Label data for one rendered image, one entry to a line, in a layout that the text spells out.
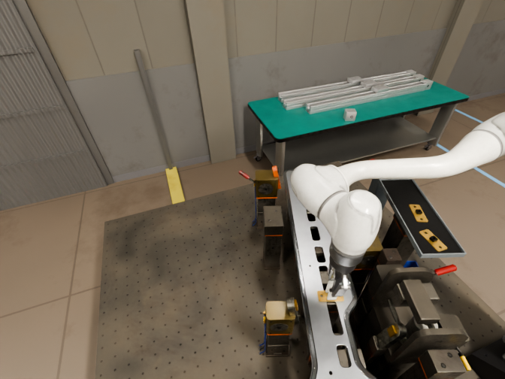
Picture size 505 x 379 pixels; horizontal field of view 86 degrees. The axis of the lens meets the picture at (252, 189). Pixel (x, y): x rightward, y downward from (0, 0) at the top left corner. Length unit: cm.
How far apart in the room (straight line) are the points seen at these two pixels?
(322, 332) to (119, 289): 96
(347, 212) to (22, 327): 234
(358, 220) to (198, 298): 91
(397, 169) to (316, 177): 23
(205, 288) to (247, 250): 29
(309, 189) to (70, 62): 241
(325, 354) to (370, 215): 47
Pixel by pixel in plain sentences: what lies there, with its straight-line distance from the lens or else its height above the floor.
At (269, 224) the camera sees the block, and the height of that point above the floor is 103.
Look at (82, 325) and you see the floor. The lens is 236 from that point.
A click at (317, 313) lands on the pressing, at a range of 98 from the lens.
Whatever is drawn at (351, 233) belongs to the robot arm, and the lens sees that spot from 66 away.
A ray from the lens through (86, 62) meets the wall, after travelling 280.
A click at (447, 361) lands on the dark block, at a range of 92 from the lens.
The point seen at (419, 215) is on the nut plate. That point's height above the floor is 116.
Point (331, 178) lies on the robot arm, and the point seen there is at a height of 143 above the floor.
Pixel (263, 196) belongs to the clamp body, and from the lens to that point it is 135.
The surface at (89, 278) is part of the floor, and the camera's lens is 255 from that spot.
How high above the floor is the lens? 189
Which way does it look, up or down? 42 degrees down
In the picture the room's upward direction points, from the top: 2 degrees counter-clockwise
